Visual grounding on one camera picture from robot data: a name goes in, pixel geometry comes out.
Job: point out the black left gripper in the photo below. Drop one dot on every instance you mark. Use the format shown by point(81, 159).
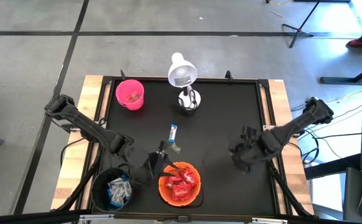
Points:
point(157, 161)

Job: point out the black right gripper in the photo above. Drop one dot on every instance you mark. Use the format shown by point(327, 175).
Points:
point(250, 151)

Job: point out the clear pink candy wrapper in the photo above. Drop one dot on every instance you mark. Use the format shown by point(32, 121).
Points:
point(129, 97)

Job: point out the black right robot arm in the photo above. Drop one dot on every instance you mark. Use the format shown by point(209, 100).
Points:
point(293, 127)

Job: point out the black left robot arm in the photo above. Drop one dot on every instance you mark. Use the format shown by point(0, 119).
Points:
point(87, 127)

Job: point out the orange plastic bucket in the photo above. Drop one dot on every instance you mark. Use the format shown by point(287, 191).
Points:
point(165, 197)

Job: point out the black table mat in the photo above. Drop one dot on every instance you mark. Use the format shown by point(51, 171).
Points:
point(215, 124)

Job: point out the black plastic bucket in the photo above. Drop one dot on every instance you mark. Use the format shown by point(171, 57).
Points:
point(99, 189)

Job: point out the black desk beam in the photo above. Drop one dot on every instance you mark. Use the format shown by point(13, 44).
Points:
point(330, 168)

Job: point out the pink plastic bucket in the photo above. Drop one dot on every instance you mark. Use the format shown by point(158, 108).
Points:
point(130, 87)

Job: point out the white desk lamp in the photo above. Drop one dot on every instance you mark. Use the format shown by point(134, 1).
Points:
point(182, 74)

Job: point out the black desk foot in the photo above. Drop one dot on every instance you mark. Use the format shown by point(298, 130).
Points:
point(339, 81)

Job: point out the black tripod stand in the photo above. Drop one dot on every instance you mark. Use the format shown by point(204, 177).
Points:
point(299, 29)

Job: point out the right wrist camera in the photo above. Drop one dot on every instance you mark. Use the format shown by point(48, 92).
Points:
point(249, 133)

